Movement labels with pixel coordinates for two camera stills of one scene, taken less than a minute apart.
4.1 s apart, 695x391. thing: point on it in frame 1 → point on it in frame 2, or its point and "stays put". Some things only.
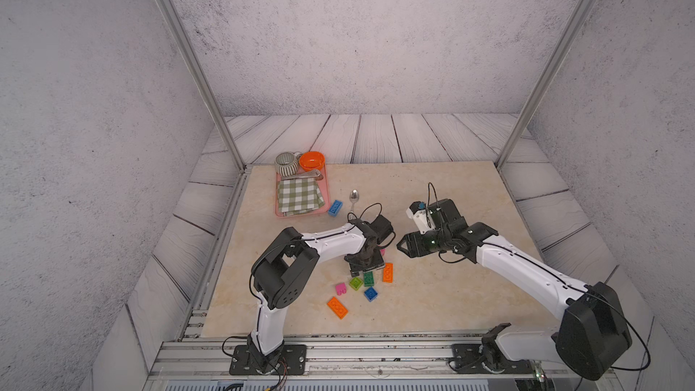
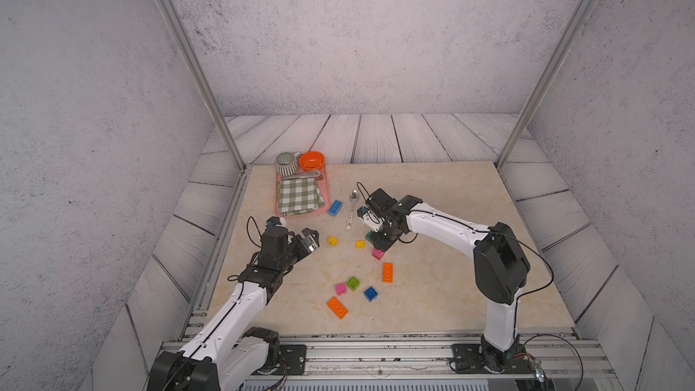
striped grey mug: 287,163 stays put
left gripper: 379,264 → 295,241
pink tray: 325,186 stays put
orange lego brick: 388,272 stays put
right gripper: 413,241 → 378,243
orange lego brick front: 337,308 stays put
